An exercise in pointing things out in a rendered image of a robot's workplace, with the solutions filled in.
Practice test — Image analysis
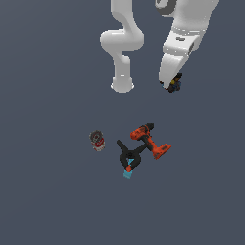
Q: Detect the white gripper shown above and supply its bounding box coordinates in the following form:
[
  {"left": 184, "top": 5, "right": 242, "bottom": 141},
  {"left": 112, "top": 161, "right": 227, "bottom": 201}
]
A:
[{"left": 158, "top": 52, "right": 192, "bottom": 89}]

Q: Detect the small dark multicoloured object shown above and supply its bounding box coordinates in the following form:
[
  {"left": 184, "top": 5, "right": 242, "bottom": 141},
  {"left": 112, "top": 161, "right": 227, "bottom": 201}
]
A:
[{"left": 167, "top": 72, "right": 183, "bottom": 94}]

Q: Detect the orange and black power drill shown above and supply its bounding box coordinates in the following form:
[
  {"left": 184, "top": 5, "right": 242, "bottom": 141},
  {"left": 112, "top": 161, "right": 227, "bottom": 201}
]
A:
[{"left": 129, "top": 122, "right": 173, "bottom": 161}]

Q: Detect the black spring clamp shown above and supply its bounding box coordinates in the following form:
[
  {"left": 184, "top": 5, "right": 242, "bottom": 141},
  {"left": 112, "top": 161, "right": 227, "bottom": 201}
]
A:
[{"left": 115, "top": 139, "right": 149, "bottom": 173}]

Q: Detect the red and white soup can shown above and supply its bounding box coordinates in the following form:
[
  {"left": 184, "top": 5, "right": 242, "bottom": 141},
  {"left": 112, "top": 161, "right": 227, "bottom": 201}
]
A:
[{"left": 88, "top": 129, "right": 107, "bottom": 153}]

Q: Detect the small light blue block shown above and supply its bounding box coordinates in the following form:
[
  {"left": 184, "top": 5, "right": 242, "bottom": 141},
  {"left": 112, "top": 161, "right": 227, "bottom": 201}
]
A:
[{"left": 122, "top": 158, "right": 135, "bottom": 180}]

